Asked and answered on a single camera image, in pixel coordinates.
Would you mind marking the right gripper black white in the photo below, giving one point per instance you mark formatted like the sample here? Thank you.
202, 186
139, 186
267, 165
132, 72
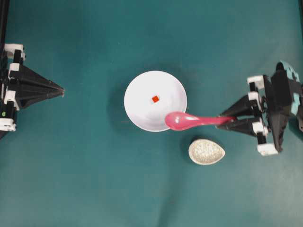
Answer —
284, 100

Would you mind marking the small red block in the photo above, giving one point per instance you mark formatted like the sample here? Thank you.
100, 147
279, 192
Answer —
155, 99

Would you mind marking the white round bowl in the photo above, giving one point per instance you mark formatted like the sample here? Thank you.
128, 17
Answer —
140, 108

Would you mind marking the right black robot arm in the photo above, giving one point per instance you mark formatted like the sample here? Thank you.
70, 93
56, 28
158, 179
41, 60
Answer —
282, 65

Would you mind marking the speckled ceramic spoon rest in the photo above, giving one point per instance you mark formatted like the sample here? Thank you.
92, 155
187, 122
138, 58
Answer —
205, 152

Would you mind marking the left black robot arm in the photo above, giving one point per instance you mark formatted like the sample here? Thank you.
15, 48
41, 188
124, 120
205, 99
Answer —
4, 9

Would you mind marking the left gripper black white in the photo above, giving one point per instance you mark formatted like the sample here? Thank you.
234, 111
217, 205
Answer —
20, 87

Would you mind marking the pink plastic soup spoon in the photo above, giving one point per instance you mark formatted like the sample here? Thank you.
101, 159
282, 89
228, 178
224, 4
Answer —
179, 121

